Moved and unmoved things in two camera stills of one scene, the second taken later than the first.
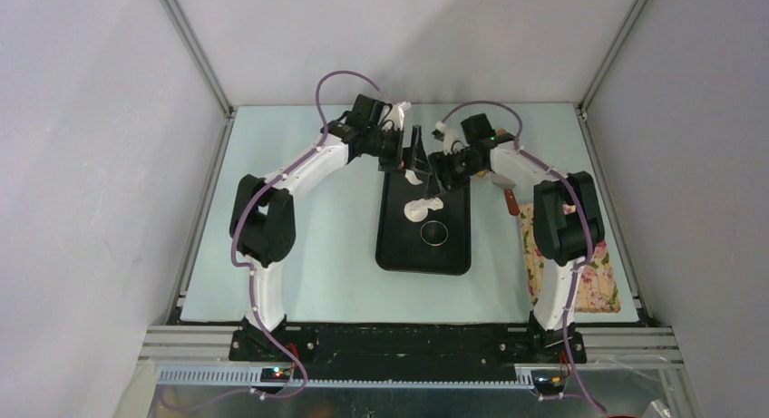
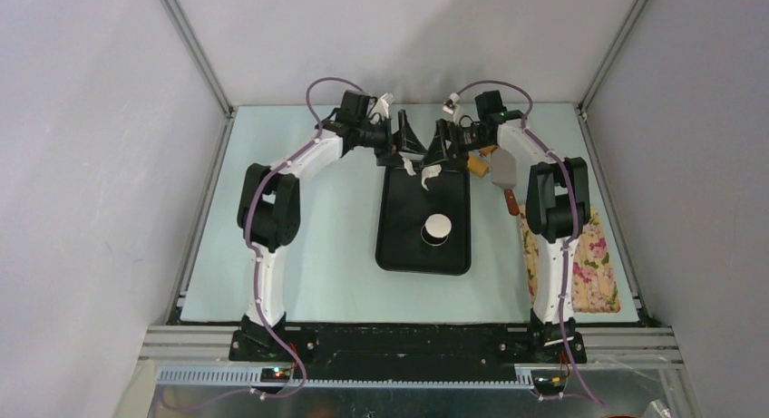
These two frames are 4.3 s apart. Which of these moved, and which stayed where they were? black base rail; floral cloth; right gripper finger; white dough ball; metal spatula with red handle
Moved: white dough ball; right gripper finger
Stayed: floral cloth; black base rail; metal spatula with red handle
